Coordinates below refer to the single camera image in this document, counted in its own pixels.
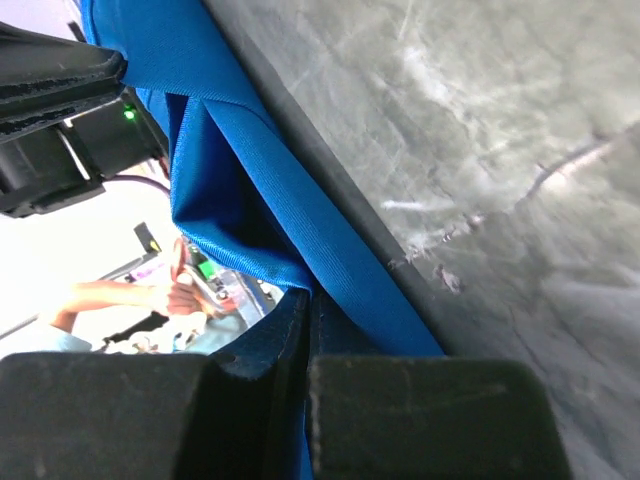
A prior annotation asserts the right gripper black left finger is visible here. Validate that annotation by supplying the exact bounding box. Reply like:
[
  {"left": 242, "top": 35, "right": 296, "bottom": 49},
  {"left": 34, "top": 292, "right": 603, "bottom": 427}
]
[{"left": 1, "top": 290, "right": 310, "bottom": 479}]

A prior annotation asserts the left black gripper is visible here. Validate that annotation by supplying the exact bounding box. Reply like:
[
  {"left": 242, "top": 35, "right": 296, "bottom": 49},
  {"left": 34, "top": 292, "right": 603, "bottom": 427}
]
[{"left": 1, "top": 23, "right": 168, "bottom": 218}]

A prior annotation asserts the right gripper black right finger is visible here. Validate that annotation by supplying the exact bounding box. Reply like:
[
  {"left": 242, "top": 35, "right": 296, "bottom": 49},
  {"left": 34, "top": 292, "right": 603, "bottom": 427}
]
[{"left": 307, "top": 294, "right": 572, "bottom": 479}]

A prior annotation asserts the blue cloth napkin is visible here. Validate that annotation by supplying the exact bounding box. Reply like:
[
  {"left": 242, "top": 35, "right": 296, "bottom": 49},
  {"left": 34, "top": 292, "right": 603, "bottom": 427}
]
[{"left": 81, "top": 1, "right": 441, "bottom": 479}]

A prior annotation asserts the person in background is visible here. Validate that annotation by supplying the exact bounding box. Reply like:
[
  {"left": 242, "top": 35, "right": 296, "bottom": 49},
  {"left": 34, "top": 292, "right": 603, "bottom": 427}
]
[{"left": 26, "top": 236, "right": 274, "bottom": 354}]

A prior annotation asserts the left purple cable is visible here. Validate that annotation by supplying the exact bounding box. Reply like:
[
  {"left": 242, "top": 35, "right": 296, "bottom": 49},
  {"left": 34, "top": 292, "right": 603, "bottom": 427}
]
[{"left": 107, "top": 173, "right": 172, "bottom": 195}]

